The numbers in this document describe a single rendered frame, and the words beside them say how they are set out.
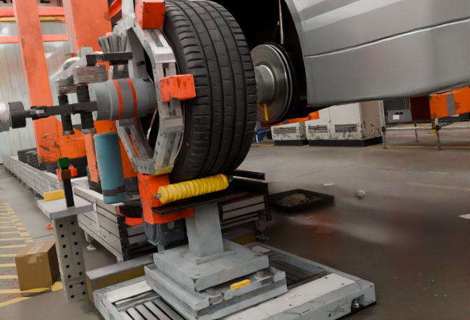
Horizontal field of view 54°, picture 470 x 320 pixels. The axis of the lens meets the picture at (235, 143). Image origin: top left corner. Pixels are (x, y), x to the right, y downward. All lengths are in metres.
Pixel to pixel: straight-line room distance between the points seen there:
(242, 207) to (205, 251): 0.78
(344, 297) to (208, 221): 0.55
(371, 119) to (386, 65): 5.35
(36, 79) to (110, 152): 2.34
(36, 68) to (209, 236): 2.61
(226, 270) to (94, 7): 1.24
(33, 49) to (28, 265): 1.99
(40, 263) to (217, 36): 1.56
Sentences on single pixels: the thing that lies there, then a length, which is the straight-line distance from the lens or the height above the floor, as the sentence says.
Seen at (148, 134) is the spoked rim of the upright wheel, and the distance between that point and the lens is 1.87.
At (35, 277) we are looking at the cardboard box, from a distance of 2.58.
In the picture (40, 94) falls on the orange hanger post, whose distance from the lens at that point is 3.98.
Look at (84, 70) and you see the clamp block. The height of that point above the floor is 0.94.
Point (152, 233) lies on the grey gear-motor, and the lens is 1.98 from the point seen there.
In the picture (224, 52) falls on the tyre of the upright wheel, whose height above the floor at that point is 0.95.
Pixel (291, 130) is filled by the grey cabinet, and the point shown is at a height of 0.27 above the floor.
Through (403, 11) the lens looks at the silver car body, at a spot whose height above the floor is 0.95.
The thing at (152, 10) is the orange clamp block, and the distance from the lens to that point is 1.50.
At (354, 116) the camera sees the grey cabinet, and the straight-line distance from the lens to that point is 6.55.
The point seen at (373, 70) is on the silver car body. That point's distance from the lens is 1.30.
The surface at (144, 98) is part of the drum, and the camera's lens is 1.60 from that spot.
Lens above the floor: 0.77
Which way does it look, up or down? 5 degrees down
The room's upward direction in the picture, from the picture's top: 7 degrees counter-clockwise
